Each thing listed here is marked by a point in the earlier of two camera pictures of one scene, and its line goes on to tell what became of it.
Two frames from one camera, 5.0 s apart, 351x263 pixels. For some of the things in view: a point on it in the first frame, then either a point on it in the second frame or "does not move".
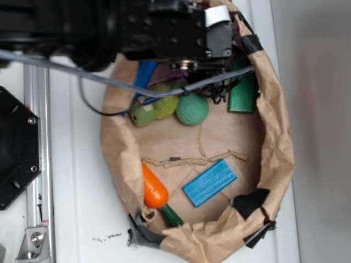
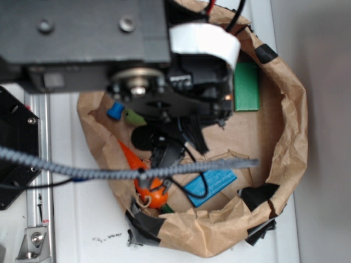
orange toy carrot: x=156 y=195 to x=158 y=195
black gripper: x=182 y=32 to x=175 y=103
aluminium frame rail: x=37 y=96 does not move
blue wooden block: x=214 y=179 does not move
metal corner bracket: x=35 y=245 does not move
